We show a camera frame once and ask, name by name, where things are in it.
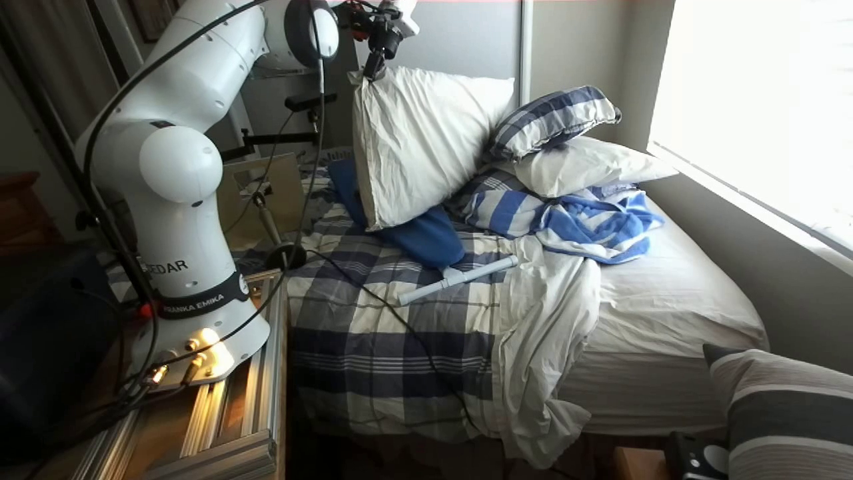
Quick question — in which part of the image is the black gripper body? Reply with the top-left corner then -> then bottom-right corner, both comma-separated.
347,0 -> 411,54

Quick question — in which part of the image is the large white pillow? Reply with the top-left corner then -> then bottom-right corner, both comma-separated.
350,64 -> 519,235

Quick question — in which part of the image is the blue plaid pillow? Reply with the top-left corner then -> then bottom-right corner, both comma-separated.
488,82 -> 624,166

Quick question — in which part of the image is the blue white striped pillow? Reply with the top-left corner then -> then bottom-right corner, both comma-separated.
450,171 -> 552,240

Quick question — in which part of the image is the flat white pillow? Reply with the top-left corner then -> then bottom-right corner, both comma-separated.
496,134 -> 683,203

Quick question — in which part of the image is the grey striped pillow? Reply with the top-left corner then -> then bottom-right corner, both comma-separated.
700,340 -> 853,480

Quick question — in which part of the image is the beige board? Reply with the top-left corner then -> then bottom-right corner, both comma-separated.
215,151 -> 314,254

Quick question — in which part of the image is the dark blue cushion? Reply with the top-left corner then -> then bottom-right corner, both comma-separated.
328,158 -> 470,271

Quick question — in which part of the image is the small stand with black base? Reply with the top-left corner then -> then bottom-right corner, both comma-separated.
236,175 -> 308,274

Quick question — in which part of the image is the white plastic tube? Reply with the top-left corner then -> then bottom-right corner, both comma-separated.
403,254 -> 523,306

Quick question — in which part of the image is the blue white crumpled cloth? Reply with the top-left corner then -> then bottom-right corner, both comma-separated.
531,182 -> 667,267

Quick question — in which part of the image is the blue plaid blanket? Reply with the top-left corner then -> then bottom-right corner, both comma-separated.
286,144 -> 535,448

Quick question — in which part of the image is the white crumpled duvet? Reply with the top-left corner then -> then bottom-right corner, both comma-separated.
476,235 -> 608,471

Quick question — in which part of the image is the brown wooden furniture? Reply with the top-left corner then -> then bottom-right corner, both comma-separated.
0,171 -> 57,262

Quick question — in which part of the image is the window with white blinds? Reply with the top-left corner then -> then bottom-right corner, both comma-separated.
648,0 -> 853,255

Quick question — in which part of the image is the mattress with white sheet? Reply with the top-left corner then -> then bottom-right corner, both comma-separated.
555,188 -> 771,436

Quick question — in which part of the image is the black bag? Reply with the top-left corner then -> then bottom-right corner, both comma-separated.
0,242 -> 135,463

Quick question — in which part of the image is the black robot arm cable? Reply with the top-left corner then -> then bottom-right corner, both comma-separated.
74,0 -> 358,383

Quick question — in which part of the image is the black cable on bed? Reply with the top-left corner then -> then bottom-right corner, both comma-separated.
304,247 -> 483,428

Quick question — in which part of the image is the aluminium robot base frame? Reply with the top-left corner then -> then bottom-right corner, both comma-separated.
69,268 -> 290,480

